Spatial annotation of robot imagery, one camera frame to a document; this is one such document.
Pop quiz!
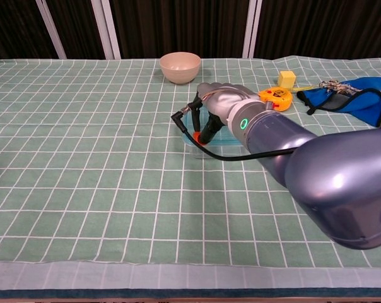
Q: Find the yellow cube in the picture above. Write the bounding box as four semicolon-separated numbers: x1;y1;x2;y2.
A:
278;71;296;88

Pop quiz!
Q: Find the white frame post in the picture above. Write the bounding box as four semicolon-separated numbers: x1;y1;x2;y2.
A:
100;0;122;60
242;0;262;59

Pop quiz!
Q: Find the blue grey oven mitt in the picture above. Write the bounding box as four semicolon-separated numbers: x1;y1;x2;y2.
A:
296;76;381;128

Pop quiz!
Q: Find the blue container lid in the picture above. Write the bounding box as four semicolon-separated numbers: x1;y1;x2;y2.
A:
180;112;242;148

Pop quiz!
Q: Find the black pleated curtain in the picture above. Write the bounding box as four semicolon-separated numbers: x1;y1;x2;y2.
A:
0;0;381;61

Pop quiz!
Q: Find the yellow tape measure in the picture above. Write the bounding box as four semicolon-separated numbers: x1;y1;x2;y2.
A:
258;84;314;112

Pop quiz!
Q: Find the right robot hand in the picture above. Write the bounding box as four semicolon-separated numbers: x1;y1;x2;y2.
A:
190;81;264;146

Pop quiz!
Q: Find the thin grey frame post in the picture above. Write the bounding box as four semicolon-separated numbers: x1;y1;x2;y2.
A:
35;0;67;60

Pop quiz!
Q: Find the beige twine rope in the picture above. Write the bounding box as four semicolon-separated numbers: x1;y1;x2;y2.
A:
319;80;381;98

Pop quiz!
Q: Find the green checked tablecloth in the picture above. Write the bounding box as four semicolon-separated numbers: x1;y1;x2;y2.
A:
0;56;381;293

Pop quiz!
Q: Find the beige bowl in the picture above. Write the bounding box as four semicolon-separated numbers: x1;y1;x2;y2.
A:
159;52;202;85

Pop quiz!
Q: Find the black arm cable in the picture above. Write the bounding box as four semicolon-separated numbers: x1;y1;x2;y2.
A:
170;107;297;161

